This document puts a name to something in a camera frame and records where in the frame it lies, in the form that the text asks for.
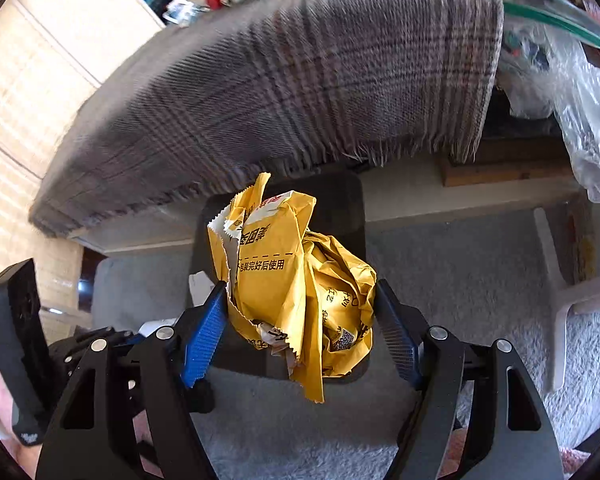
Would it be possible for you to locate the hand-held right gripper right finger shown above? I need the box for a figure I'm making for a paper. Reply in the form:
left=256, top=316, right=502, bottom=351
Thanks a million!
left=374, top=278, right=566, bottom=480

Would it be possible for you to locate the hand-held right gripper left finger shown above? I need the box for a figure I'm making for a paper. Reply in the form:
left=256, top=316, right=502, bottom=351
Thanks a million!
left=35, top=280, right=229, bottom=480

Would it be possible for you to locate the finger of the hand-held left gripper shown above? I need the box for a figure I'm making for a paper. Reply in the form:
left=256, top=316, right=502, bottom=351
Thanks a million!
left=47, top=326, right=152, bottom=362

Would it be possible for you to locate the white tissue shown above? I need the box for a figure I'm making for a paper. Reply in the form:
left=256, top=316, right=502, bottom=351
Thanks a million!
left=188, top=270, right=217, bottom=307

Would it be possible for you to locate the yellow paper bag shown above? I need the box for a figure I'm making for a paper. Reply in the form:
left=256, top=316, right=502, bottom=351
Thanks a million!
left=207, top=172, right=379, bottom=405

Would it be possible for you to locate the black trash bin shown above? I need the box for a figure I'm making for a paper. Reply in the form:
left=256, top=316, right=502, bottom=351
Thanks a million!
left=187, top=172, right=369, bottom=385

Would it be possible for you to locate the grey fluffy rug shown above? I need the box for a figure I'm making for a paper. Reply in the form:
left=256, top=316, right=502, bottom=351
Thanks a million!
left=92, top=199, right=600, bottom=480

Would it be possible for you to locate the white plastic stand leg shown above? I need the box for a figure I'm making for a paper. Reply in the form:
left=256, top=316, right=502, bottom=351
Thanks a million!
left=532, top=207, right=600, bottom=394

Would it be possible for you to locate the grey plaid tablecloth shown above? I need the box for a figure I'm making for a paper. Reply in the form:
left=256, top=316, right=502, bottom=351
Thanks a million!
left=27, top=0, right=505, bottom=239

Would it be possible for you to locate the clear plastic bag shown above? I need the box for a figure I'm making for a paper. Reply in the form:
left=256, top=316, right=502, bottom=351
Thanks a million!
left=499, top=10, right=600, bottom=204

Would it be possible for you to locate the glass table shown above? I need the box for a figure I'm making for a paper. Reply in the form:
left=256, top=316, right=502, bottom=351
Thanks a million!
left=460, top=0, right=600, bottom=61

